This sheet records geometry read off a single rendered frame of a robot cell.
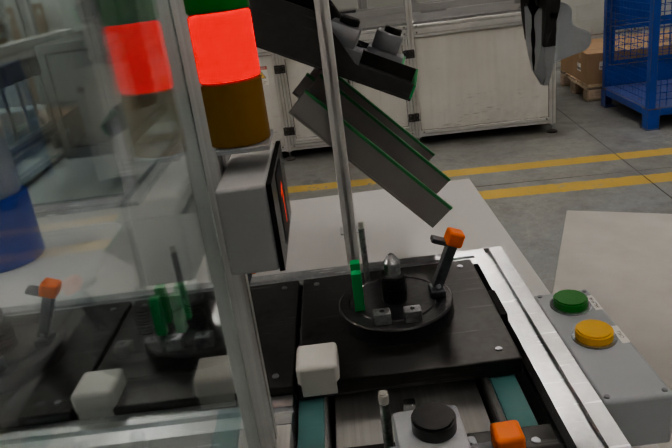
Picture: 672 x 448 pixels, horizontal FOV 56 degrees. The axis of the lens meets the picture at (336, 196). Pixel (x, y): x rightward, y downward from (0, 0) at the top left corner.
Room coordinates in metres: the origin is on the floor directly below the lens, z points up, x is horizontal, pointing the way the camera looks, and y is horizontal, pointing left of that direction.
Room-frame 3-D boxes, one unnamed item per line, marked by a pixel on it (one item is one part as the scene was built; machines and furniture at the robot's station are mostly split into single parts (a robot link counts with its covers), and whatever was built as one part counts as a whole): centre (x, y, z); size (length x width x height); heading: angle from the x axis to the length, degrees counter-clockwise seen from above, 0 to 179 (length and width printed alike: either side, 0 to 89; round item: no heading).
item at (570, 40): (0.71, -0.28, 1.27); 0.06 x 0.03 x 0.09; 89
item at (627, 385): (0.59, -0.26, 0.93); 0.21 x 0.07 x 0.06; 179
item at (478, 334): (0.68, -0.05, 1.01); 0.24 x 0.24 x 0.13; 89
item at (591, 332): (0.59, -0.26, 0.96); 0.04 x 0.04 x 0.02
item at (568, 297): (0.66, -0.27, 0.96); 0.04 x 0.04 x 0.02
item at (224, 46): (0.49, 0.07, 1.33); 0.05 x 0.05 x 0.05
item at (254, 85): (0.49, 0.07, 1.28); 0.05 x 0.05 x 0.05
